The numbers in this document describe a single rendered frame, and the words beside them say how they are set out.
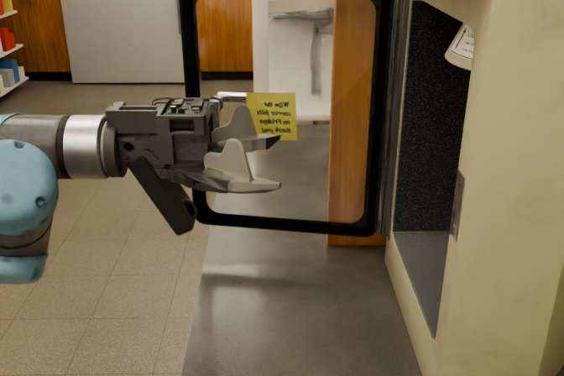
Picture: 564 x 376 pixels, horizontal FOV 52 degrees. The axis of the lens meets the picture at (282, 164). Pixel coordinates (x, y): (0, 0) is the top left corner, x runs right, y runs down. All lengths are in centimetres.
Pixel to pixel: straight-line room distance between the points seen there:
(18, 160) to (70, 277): 224
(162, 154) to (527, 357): 46
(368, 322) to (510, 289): 26
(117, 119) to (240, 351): 34
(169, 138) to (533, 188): 38
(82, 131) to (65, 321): 187
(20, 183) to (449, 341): 46
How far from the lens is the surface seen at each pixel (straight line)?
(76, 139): 68
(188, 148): 66
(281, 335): 82
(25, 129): 70
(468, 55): 65
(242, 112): 72
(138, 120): 66
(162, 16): 552
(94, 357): 230
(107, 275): 272
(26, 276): 67
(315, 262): 96
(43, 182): 53
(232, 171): 62
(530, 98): 56
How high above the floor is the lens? 146
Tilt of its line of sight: 23 degrees down
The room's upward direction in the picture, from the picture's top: straight up
